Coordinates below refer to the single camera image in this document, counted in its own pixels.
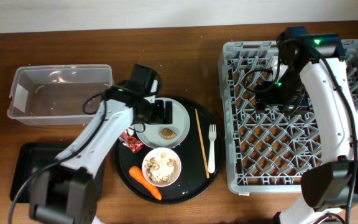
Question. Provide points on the grey dishwasher rack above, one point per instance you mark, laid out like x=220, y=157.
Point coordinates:
x=268, y=152

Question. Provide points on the wooden chopstick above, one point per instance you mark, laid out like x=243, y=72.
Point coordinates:
x=201, y=144

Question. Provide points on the orange carrot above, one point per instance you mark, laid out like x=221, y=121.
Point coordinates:
x=136, y=173

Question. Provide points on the red snack wrapper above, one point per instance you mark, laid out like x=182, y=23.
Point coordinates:
x=129, y=141

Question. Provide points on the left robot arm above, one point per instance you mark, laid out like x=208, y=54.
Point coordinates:
x=64, y=190

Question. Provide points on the white bowl with oatmeal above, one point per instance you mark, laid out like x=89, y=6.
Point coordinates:
x=161, y=167

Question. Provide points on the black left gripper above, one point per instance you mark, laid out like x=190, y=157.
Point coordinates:
x=160, y=115

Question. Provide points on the grey-white plate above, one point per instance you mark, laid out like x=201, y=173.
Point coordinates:
x=180, y=126

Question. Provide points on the brown cookie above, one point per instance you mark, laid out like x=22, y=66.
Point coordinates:
x=167, y=134

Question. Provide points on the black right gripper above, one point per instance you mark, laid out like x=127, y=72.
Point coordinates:
x=263, y=97

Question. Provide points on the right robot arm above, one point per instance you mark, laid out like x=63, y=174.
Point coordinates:
x=316, y=68

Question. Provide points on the round black tray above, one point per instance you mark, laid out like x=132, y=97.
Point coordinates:
x=192, y=180

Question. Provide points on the clear plastic bin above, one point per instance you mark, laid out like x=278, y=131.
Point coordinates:
x=54, y=94

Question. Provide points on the white plastic fork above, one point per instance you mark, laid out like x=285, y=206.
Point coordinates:
x=212, y=137

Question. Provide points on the black rectangular tray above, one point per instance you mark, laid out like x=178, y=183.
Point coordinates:
x=31, y=155

